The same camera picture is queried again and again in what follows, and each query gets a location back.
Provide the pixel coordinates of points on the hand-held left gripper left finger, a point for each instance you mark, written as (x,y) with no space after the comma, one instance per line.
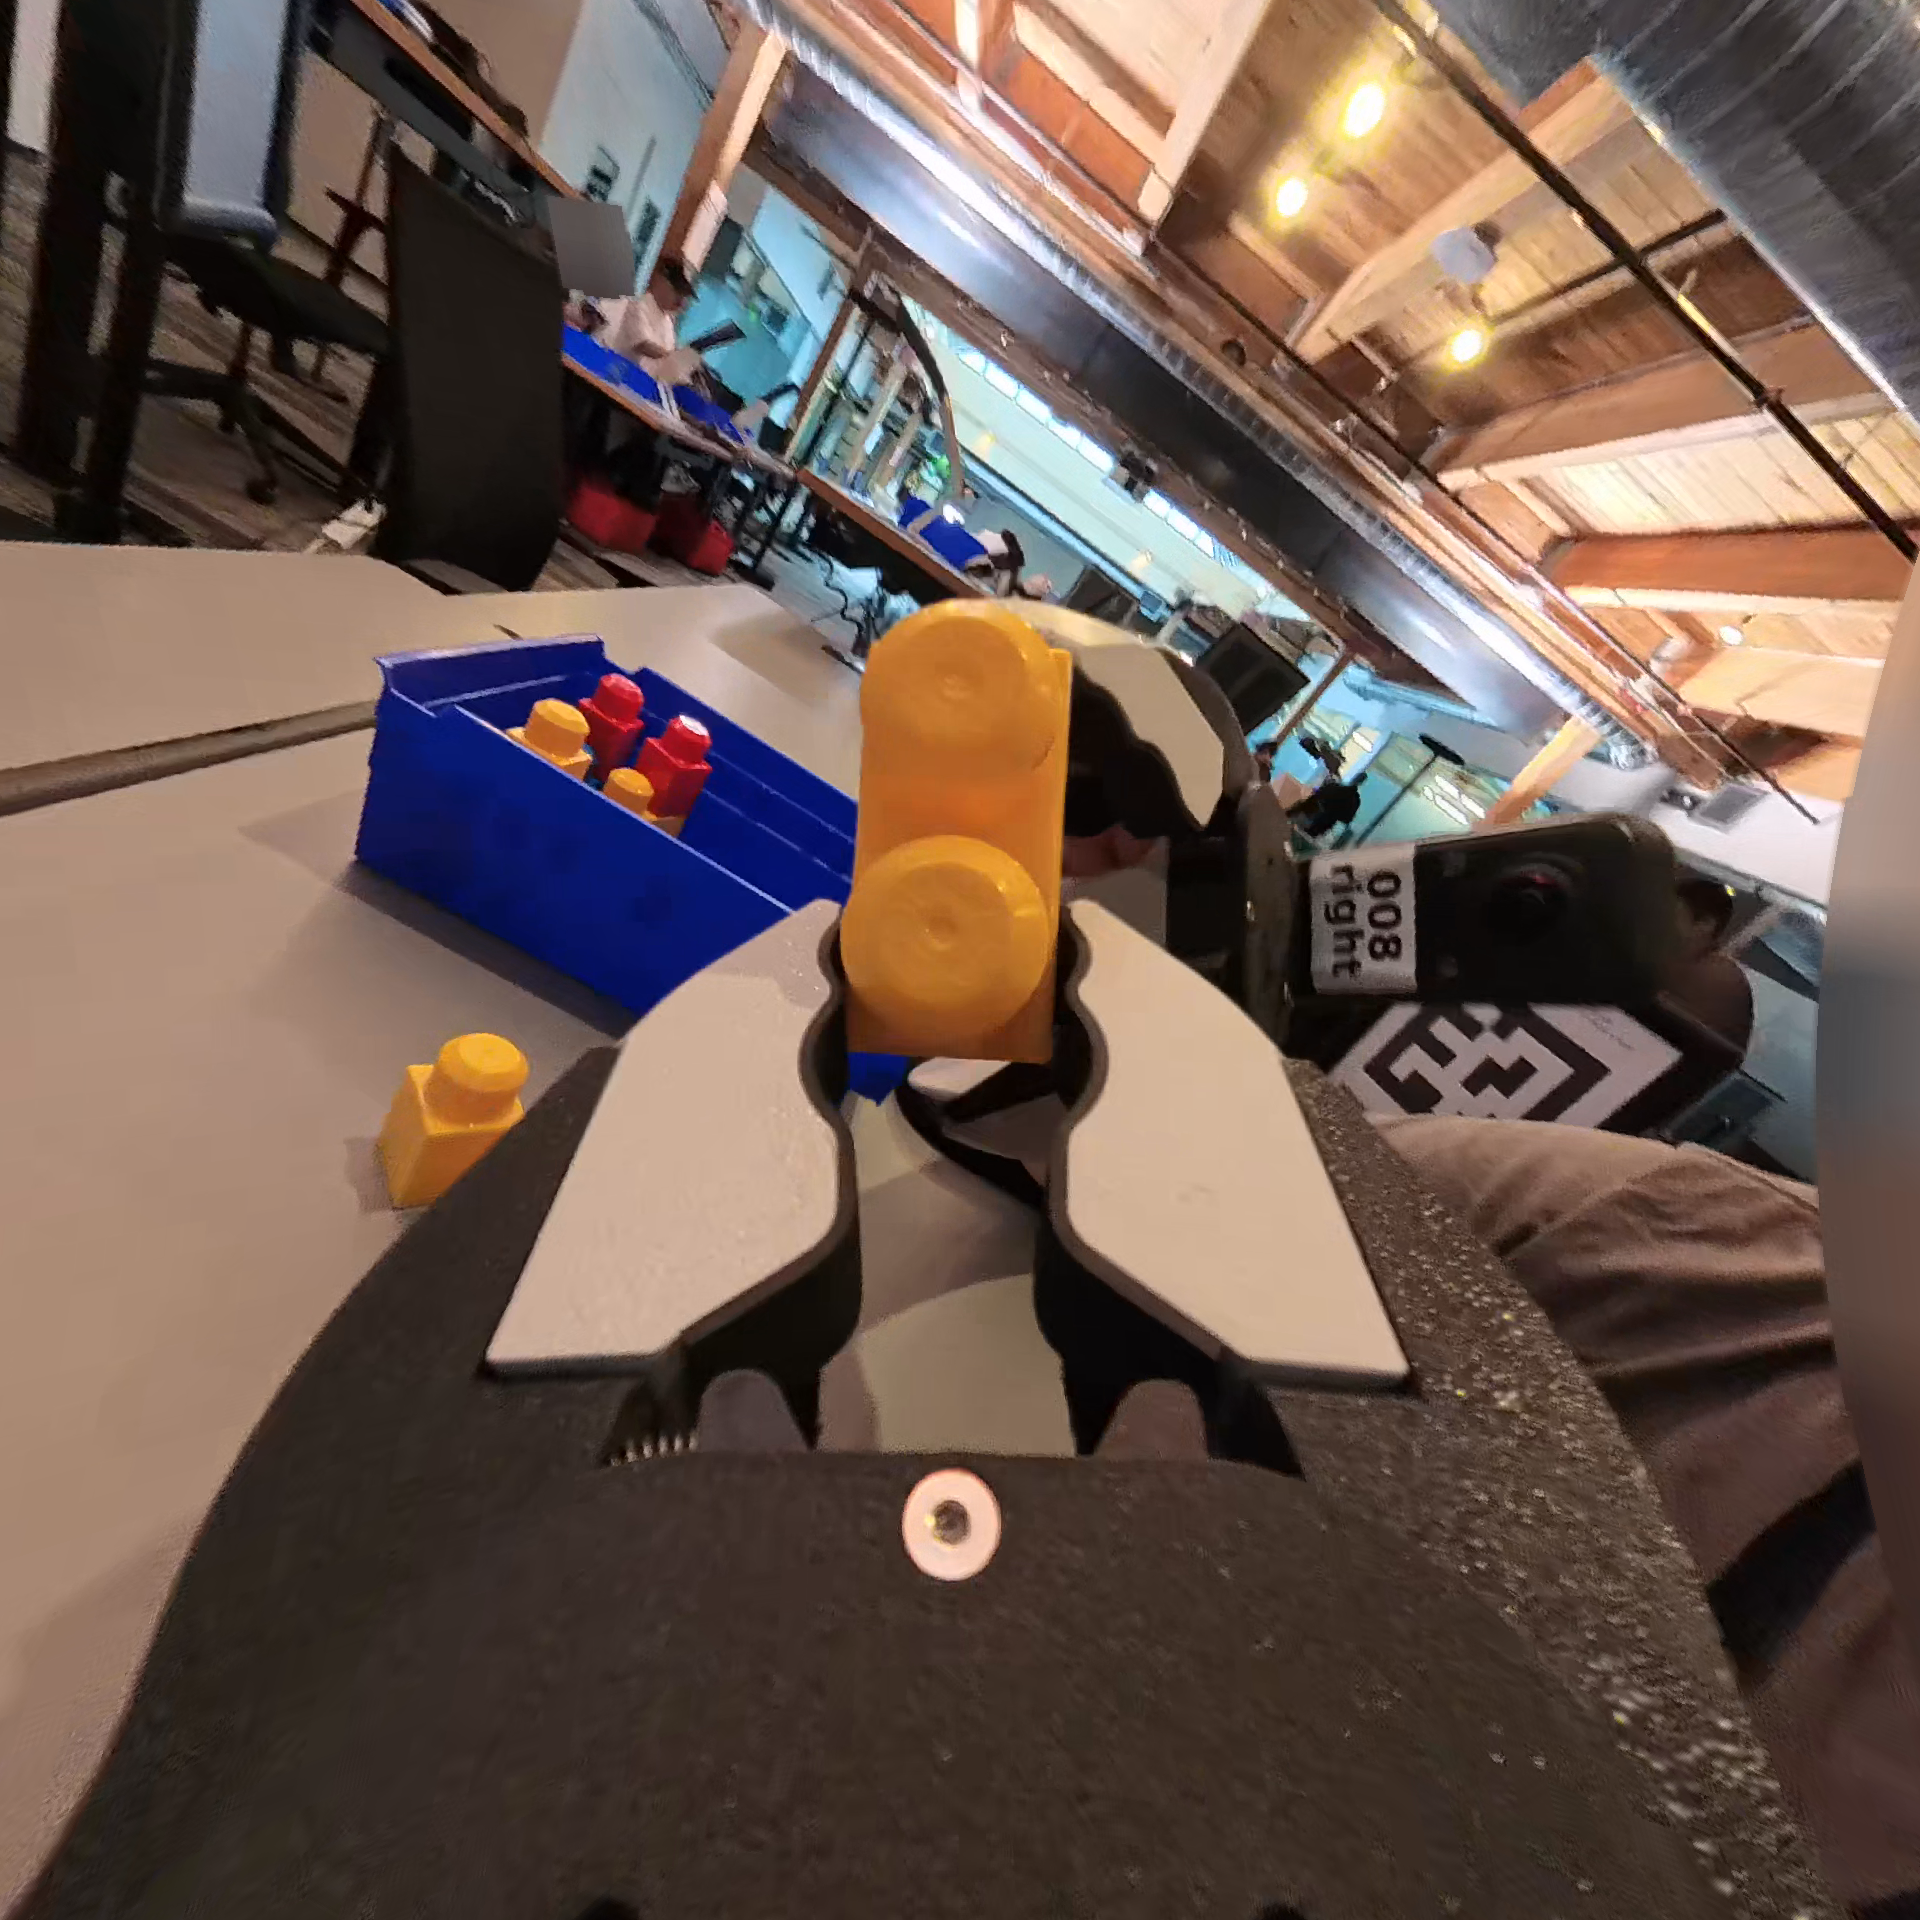
(675,1185)

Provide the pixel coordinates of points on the white ceiling sensor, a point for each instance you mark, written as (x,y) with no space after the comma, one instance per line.
(1464,252)

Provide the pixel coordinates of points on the black upright panel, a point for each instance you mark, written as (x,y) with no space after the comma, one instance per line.
(466,389)

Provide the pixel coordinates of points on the black office chair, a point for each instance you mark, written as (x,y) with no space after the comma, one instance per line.
(284,301)

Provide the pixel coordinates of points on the ceiling lamp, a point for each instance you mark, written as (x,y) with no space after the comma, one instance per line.
(1467,346)
(1363,109)
(1290,196)

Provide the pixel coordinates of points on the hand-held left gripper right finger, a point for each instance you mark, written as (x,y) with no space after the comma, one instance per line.
(1214,1185)

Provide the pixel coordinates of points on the distant blue bin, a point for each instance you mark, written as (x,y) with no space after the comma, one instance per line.
(616,368)

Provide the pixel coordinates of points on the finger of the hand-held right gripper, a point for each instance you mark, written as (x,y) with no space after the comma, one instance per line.
(1184,704)
(983,1088)

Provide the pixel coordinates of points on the black-white marker sign stand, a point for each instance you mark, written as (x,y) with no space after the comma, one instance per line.
(1500,1066)

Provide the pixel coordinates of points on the blue plastic bin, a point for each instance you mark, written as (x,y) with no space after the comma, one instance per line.
(571,886)

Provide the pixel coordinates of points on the grey round ceiling duct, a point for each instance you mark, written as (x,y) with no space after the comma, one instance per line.
(1770,136)

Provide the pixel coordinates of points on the red crate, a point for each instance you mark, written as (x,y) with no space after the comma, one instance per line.
(699,540)
(614,518)

